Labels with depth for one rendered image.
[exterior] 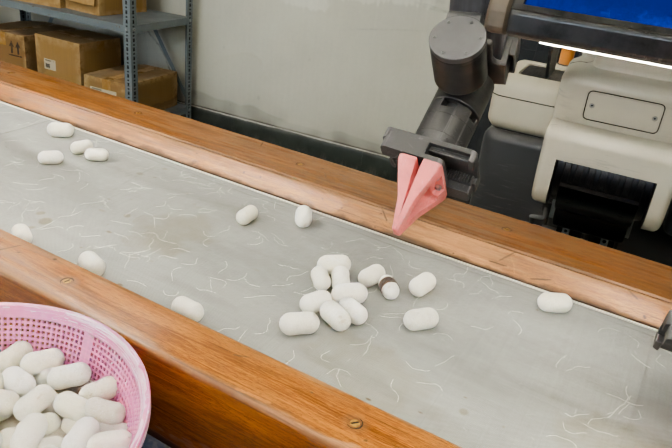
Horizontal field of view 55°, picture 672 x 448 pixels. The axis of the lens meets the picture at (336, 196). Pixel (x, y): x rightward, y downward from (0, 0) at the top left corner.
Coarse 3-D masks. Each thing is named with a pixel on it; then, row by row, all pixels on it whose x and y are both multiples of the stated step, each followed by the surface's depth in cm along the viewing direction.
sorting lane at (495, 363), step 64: (0, 128) 99; (0, 192) 79; (64, 192) 81; (128, 192) 83; (192, 192) 85; (256, 192) 87; (64, 256) 68; (128, 256) 69; (192, 256) 70; (256, 256) 72; (320, 256) 73; (384, 256) 75; (256, 320) 61; (320, 320) 62; (384, 320) 63; (448, 320) 64; (512, 320) 66; (576, 320) 67; (384, 384) 55; (448, 384) 55; (512, 384) 56; (576, 384) 57; (640, 384) 58
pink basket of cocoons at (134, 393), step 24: (0, 312) 54; (24, 312) 54; (48, 312) 54; (72, 312) 54; (0, 336) 54; (24, 336) 55; (48, 336) 55; (72, 336) 54; (96, 336) 53; (120, 336) 52; (72, 360) 54; (96, 360) 53; (120, 360) 51; (120, 384) 51; (144, 384) 47; (144, 408) 45; (144, 432) 43
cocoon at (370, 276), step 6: (378, 264) 69; (366, 270) 68; (372, 270) 68; (378, 270) 68; (384, 270) 69; (360, 276) 68; (366, 276) 67; (372, 276) 67; (378, 276) 68; (360, 282) 68; (366, 282) 67; (372, 282) 67
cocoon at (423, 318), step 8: (408, 312) 62; (416, 312) 61; (424, 312) 62; (432, 312) 62; (408, 320) 61; (416, 320) 61; (424, 320) 61; (432, 320) 62; (408, 328) 61; (416, 328) 61; (424, 328) 62
